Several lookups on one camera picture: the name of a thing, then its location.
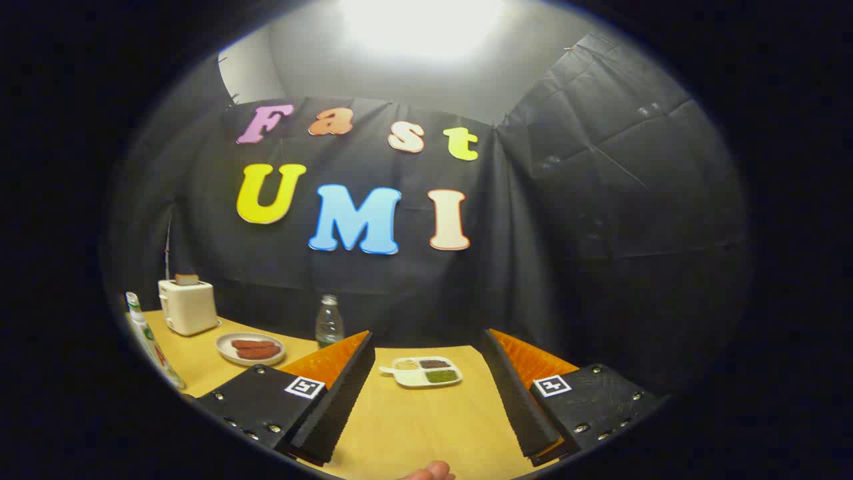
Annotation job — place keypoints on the toast slice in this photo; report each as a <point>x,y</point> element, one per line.
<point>186,279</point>

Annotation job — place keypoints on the white round plate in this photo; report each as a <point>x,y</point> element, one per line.
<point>230,352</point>

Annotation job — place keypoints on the brown sausage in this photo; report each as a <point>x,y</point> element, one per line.
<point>261,353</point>
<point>250,344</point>

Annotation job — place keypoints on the wooden table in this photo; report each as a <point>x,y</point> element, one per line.
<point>413,426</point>

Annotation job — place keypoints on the clear plastic water bottle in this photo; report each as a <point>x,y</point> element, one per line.
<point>329,326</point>

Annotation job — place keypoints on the cream toaster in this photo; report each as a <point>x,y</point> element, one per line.
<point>188,308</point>

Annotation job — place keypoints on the white juice bottle green cap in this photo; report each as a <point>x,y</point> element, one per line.
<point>150,343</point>

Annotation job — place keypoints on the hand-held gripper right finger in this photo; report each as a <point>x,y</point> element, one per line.
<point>523,406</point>

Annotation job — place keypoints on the white divided condiment dish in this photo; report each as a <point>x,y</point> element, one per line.
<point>421,378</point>

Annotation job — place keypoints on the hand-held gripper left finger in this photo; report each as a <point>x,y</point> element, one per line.
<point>340,406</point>

